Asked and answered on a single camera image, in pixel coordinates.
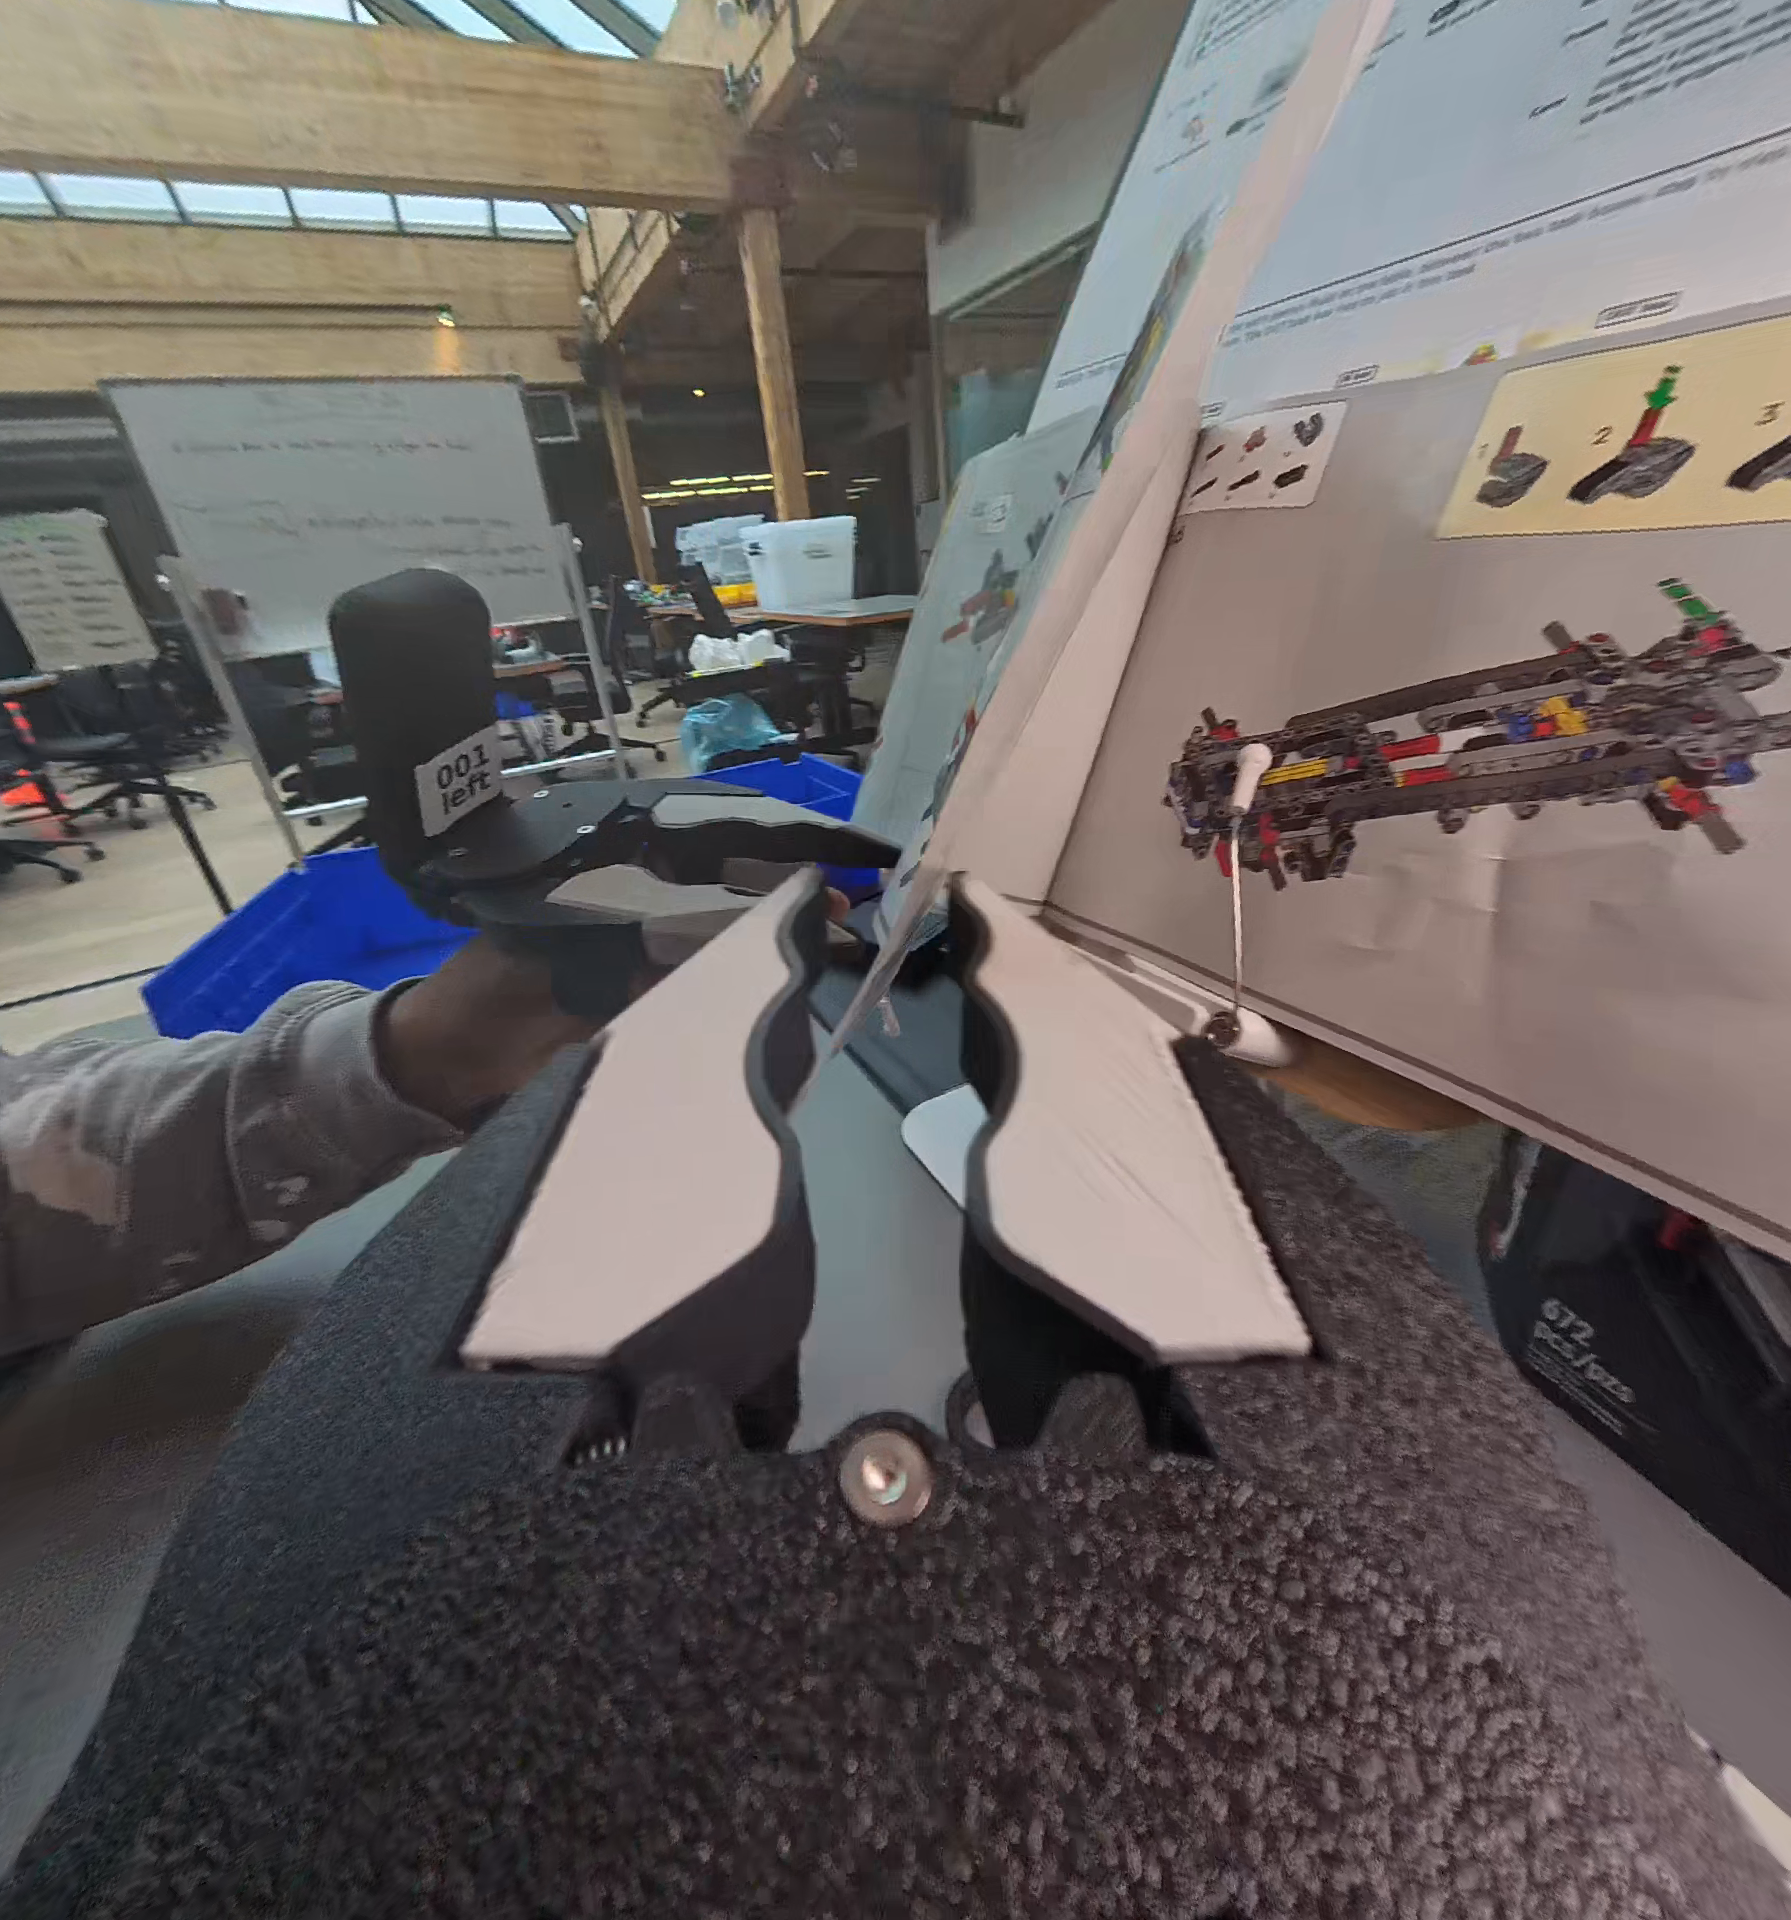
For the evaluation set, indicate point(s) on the small flip chart board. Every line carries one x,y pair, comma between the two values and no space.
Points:
56,593

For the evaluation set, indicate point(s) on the white storage box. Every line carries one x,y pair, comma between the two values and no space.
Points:
803,563

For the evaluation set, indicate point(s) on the grey work table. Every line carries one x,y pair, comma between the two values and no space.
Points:
837,611

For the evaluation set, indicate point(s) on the large whiteboard on stand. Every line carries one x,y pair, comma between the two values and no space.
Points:
327,495

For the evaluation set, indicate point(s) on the small blue plastic bin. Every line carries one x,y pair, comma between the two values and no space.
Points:
798,783

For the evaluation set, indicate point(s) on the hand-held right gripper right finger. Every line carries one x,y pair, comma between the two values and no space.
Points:
1122,1185

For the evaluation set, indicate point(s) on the grey desk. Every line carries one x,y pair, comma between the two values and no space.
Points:
26,1575

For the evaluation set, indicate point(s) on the person's left forearm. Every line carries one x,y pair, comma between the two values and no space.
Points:
131,1155

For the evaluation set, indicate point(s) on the light blue plastic bag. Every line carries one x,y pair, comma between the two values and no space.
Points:
728,732

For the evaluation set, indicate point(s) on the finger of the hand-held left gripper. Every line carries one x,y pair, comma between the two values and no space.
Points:
775,833
671,915

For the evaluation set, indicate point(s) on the large blue plastic bin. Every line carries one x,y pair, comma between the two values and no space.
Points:
297,938

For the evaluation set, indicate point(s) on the toy building instruction booklet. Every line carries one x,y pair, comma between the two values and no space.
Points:
1511,975

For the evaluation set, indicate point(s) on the person's left hand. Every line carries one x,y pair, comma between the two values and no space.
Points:
476,1019

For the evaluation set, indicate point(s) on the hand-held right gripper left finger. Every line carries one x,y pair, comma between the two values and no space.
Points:
656,1171

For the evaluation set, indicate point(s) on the black printed toy box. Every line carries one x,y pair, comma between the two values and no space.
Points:
1586,1350

